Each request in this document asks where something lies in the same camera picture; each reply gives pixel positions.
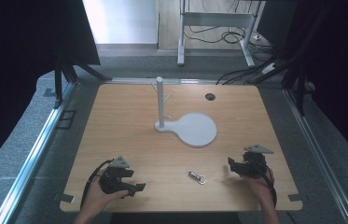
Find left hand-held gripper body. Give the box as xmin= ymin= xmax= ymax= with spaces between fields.
xmin=99 ymin=155 xmax=132 ymax=195

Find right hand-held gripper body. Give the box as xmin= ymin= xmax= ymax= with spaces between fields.
xmin=240 ymin=144 xmax=275 ymax=179

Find person's left hand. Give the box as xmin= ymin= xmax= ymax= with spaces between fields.
xmin=82 ymin=176 xmax=130 ymax=217

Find person's right hand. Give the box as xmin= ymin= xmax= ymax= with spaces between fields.
xmin=240 ymin=167 xmax=276 ymax=202

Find black tape piece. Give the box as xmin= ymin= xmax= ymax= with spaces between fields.
xmin=287 ymin=193 xmax=304 ymax=203
xmin=59 ymin=193 xmax=76 ymax=203

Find white hook stand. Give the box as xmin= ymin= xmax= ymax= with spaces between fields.
xmin=149 ymin=76 xmax=218 ymax=148

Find white power strip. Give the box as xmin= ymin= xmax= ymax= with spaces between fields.
xmin=260 ymin=63 xmax=277 ymax=76

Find black metal stand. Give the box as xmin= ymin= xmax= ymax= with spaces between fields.
xmin=53 ymin=55 xmax=114 ymax=109

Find dark curtain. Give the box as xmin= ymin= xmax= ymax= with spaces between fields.
xmin=257 ymin=0 xmax=348 ymax=174
xmin=0 ymin=0 xmax=102 ymax=181

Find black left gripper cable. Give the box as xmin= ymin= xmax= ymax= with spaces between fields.
xmin=79 ymin=159 xmax=115 ymax=209

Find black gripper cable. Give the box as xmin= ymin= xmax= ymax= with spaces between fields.
xmin=79 ymin=159 xmax=115 ymax=209
xmin=259 ymin=164 xmax=278 ymax=209

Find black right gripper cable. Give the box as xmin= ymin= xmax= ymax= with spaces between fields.
xmin=259 ymin=164 xmax=278 ymax=209

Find silver metal keychain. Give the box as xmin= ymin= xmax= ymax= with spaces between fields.
xmin=188 ymin=170 xmax=208 ymax=186

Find aluminium rail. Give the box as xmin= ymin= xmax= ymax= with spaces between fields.
xmin=282 ymin=88 xmax=348 ymax=224
xmin=0 ymin=81 xmax=77 ymax=224

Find black rectangular floor bracket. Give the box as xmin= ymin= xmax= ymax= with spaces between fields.
xmin=55 ymin=109 xmax=77 ymax=131

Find black floor cables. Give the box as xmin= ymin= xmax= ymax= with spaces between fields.
xmin=183 ymin=0 xmax=287 ymax=86

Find white metal desk frame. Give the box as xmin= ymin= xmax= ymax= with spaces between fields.
xmin=176 ymin=0 xmax=263 ymax=68

